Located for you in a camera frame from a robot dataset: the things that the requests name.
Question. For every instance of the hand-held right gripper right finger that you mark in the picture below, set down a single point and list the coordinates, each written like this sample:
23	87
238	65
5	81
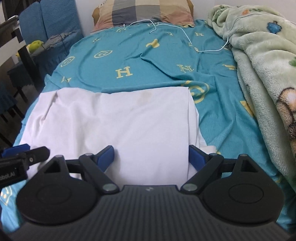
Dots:
197	158

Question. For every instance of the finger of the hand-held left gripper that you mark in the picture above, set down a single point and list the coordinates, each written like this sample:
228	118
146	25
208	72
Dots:
38	154
15	149

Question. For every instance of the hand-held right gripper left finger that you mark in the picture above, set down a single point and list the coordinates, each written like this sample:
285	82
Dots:
106	157

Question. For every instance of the white shirt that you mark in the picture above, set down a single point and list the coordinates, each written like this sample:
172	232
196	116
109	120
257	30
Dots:
127	127

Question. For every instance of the teal patterned bed sheet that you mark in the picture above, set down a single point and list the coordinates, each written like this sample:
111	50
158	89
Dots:
138	67

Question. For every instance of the green round toy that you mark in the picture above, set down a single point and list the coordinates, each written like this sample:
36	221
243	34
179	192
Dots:
35	45

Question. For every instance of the green fleece blanket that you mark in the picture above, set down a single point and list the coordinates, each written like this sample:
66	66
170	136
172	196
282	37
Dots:
261	69

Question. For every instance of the grey cloth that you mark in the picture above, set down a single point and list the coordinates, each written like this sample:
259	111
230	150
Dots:
57	40

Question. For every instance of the blue covered chair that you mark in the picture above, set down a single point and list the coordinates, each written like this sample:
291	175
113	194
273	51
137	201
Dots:
60	18
31	23

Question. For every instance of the brown pillow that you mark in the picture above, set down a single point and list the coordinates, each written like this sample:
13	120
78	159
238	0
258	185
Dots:
96	14

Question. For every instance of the plaid pillow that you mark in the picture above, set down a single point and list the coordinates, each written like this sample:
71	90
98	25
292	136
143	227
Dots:
143	11

